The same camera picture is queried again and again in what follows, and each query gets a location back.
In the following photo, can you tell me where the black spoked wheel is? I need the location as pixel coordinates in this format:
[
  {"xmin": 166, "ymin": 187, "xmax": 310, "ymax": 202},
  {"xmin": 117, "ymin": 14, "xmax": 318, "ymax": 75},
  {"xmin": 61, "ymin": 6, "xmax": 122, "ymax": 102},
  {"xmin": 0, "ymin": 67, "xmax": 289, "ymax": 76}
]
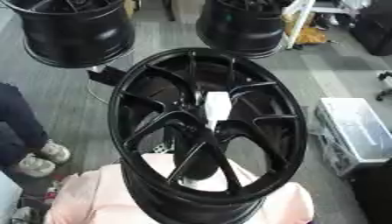
[{"xmin": 107, "ymin": 47, "xmax": 310, "ymax": 224}]

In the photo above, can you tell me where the black wheel rim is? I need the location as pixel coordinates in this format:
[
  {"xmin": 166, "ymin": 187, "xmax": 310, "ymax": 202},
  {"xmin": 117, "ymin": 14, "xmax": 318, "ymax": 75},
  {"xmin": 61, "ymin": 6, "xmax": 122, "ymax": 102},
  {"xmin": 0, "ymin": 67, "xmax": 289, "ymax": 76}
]
[
  {"xmin": 194, "ymin": 0, "xmax": 298, "ymax": 59},
  {"xmin": 0, "ymin": 0, "xmax": 138, "ymax": 69}
]

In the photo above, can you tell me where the yellow bag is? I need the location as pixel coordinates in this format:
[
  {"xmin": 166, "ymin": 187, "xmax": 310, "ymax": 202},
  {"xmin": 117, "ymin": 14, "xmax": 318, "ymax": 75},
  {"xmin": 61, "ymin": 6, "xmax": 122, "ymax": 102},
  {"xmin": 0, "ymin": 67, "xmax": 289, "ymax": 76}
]
[{"xmin": 283, "ymin": 13, "xmax": 328, "ymax": 46}]

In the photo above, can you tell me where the clear plastic storage box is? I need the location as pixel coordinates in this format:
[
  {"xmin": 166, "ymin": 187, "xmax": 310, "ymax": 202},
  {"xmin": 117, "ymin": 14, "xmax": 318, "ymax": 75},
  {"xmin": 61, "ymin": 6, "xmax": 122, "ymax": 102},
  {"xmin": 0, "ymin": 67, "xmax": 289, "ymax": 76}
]
[{"xmin": 312, "ymin": 97, "xmax": 392, "ymax": 178}]

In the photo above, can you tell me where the person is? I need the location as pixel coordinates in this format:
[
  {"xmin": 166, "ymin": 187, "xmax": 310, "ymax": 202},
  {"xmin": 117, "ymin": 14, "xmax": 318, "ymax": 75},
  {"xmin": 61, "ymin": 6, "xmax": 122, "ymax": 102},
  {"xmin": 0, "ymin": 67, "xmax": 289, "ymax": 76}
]
[{"xmin": 0, "ymin": 82, "xmax": 73, "ymax": 179}]

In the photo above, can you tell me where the black office chair base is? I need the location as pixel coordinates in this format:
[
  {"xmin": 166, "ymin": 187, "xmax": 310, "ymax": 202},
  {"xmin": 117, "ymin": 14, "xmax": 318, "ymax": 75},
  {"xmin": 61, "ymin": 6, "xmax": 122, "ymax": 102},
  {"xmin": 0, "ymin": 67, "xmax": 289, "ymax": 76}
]
[{"xmin": 374, "ymin": 70, "xmax": 392, "ymax": 102}]

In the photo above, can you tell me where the black bag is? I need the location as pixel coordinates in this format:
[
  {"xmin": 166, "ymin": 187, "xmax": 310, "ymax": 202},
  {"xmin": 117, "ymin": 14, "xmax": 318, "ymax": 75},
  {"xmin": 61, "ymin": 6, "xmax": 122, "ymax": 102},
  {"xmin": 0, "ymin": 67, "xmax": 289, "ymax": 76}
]
[{"xmin": 349, "ymin": 0, "xmax": 392, "ymax": 57}]

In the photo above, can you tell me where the black wheel stand bracket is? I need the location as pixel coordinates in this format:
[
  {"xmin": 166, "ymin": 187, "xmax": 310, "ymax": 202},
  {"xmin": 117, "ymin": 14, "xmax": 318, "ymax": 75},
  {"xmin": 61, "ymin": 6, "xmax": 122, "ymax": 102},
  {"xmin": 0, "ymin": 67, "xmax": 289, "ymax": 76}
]
[{"xmin": 86, "ymin": 66, "xmax": 129, "ymax": 88}]

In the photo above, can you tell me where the white shelf frame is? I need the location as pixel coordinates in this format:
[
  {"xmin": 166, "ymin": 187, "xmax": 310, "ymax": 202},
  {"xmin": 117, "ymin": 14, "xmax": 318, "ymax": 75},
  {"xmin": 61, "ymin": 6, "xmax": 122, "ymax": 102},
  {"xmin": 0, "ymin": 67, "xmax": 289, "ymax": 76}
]
[{"xmin": 282, "ymin": 0, "xmax": 361, "ymax": 50}]

